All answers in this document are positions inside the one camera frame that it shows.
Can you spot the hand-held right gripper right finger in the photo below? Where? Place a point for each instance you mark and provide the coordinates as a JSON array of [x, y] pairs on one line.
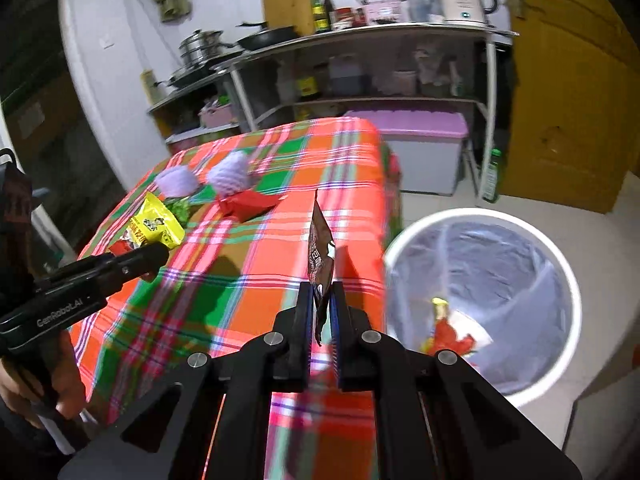
[[340, 320]]

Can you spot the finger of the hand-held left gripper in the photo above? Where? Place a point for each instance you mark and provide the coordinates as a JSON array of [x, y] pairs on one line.
[[140, 260]]

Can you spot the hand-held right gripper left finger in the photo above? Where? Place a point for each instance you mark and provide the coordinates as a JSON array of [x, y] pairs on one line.
[[305, 320]]

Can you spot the yellow snack packet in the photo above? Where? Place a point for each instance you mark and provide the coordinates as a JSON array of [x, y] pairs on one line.
[[150, 222]]

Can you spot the brown snack wrapper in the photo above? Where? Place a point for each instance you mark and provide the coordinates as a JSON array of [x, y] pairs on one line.
[[320, 255]]

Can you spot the golden yellow snack wrapper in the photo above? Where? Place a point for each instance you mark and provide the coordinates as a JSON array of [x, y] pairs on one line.
[[440, 315]]

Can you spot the red plastic bag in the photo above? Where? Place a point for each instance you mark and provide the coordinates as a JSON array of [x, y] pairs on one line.
[[450, 340]]

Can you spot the white paper bag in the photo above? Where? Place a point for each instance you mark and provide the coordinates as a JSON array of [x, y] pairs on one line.
[[472, 325]]

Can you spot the white trash bin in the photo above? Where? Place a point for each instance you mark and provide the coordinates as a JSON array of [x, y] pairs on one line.
[[565, 270]]

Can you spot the person's left hand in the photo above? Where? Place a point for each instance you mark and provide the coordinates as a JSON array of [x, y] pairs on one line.
[[67, 385]]

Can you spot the green wrapper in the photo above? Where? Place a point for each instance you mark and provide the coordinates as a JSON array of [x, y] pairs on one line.
[[180, 210]]

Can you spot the plaid tablecloth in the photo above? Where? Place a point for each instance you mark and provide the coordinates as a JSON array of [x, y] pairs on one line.
[[200, 285]]

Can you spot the red wrapper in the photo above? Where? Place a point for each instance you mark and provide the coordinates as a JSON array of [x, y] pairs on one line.
[[247, 205]]

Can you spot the low side shelf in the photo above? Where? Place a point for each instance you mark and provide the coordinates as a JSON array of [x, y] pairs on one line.
[[175, 105]]

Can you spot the pink plastic basket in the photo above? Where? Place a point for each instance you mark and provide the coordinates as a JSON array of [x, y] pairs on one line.
[[218, 116]]

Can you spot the clear plastic bin liner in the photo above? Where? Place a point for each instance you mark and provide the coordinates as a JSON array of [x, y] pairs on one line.
[[500, 270]]

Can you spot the yellowed power strip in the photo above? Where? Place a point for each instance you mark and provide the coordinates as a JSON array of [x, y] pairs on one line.
[[148, 87]]

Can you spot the purple lidded storage box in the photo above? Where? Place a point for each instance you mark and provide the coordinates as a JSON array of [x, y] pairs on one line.
[[410, 145]]

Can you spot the black induction cooker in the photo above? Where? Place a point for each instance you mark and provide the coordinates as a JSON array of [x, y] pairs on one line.
[[187, 75]]

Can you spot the steel steamer pot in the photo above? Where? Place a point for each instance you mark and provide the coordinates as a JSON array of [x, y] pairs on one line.
[[202, 47]]

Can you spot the grey plastic jug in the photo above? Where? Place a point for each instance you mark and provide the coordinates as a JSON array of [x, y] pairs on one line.
[[347, 77]]

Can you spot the black frying pan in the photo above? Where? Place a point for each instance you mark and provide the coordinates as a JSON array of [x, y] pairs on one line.
[[267, 36]]

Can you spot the bundle of plastic bags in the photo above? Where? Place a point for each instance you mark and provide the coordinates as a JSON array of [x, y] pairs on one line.
[[431, 67]]

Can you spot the metal kitchen shelf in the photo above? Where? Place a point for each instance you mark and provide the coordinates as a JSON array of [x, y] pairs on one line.
[[375, 35]]

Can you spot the wooden cutting board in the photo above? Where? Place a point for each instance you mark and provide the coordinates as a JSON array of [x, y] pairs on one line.
[[287, 2]]

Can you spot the green glass bottle yellow label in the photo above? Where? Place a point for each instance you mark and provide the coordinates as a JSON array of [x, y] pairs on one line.
[[316, 15]]

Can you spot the small red sauce jar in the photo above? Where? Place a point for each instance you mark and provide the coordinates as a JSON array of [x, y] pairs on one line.
[[359, 17]]

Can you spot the dark sauce bottle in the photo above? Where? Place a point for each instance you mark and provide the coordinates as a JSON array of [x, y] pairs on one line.
[[327, 12]]

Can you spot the pink utensil box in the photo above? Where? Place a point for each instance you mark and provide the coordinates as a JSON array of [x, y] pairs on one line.
[[382, 12]]

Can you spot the clear plastic container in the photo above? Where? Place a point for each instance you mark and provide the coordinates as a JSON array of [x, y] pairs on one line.
[[421, 5]]

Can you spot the yellow wooden door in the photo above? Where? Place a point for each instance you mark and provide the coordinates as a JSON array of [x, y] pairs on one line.
[[575, 85]]

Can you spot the wall switch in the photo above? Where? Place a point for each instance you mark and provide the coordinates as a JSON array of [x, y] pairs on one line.
[[106, 41]]

